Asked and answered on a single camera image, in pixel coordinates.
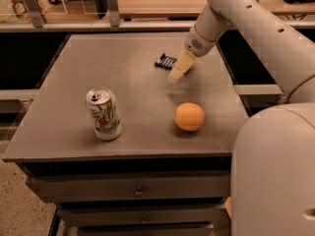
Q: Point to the white rounded gripper body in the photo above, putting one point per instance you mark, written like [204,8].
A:
[198,43]

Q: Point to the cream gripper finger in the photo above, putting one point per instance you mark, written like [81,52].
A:
[182,65]

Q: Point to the dark blue rxbar wrapper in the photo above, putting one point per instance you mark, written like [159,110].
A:
[165,62]

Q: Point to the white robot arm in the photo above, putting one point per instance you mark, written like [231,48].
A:
[273,160]

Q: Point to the white green 7up can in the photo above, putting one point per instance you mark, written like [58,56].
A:
[102,106]

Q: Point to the orange fruit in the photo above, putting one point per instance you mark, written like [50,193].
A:
[189,117]

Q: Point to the wooden desk top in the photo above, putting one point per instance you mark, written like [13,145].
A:
[192,8]

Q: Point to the grey drawer cabinet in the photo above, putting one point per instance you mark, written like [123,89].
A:
[184,175]

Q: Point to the round metal drawer knob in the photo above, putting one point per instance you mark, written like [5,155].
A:
[139,192]

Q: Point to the lower metal drawer knob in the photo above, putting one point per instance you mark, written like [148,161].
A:
[144,220]

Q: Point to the colourful snack bag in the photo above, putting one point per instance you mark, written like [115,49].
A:
[16,11]

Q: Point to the grey metal bracket middle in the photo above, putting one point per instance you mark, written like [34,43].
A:
[114,17]

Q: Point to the grey metal bracket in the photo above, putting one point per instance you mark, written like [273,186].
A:
[114,17]
[37,18]

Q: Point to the grey metal bracket left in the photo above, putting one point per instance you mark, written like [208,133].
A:
[37,18]

